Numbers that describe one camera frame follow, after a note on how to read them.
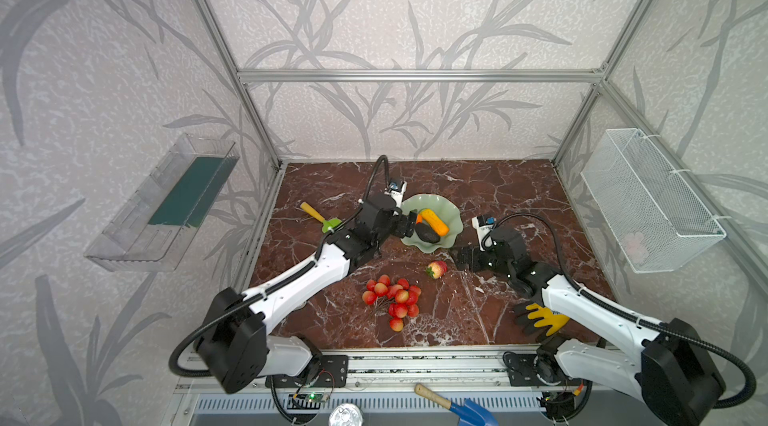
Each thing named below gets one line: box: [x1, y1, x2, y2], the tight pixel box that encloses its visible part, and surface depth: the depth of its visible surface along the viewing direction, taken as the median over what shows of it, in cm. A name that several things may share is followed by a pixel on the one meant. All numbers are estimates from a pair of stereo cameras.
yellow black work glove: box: [515, 303, 570, 340], surface depth 81 cm
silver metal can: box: [328, 403, 365, 426], surface depth 65 cm
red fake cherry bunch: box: [362, 274, 422, 332], surface depth 83 cm
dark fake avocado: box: [415, 222, 441, 243], surface depth 98 cm
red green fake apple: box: [425, 260, 448, 279], surface depth 90 cm
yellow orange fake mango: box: [419, 208, 450, 237], surface depth 101 cm
